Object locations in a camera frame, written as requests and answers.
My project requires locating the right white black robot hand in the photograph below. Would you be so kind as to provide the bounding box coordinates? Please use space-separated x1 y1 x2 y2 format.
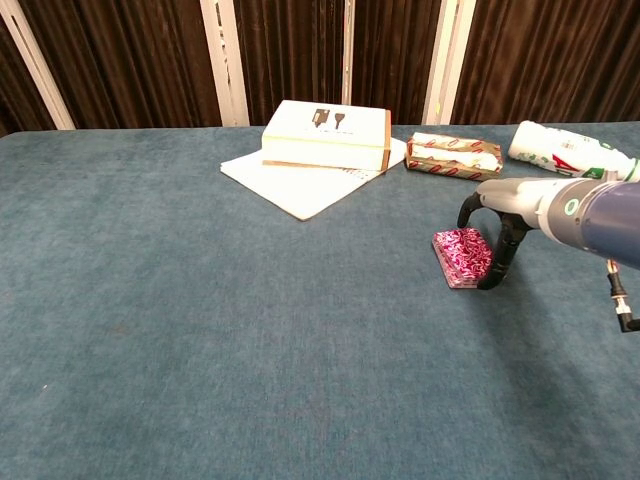
457 177 550 292

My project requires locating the red white patterned block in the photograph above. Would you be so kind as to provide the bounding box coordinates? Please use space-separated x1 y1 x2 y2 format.
431 226 496 291

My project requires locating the white bottle with green cap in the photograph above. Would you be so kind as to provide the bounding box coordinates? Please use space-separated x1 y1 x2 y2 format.
507 120 640 183

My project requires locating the gold red snack packet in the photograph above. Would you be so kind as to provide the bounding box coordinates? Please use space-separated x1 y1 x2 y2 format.
405 131 504 182

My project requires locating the white box with brown edge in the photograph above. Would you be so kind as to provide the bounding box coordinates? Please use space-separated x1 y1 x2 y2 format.
261 99 393 173

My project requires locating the white notebook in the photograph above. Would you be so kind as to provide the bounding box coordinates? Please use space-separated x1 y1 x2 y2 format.
219 137 409 223

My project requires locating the thin metal pole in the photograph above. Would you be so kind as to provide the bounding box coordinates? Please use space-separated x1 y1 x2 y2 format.
341 0 354 107

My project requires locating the dark brown pleated curtain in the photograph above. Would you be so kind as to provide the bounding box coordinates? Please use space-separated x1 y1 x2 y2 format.
0 0 640 139

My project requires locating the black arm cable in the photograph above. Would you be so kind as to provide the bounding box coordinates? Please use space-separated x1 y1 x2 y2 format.
603 258 640 334

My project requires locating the white frame post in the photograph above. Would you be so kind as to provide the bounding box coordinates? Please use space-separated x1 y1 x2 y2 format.
199 0 251 128
421 0 477 127
0 0 77 132

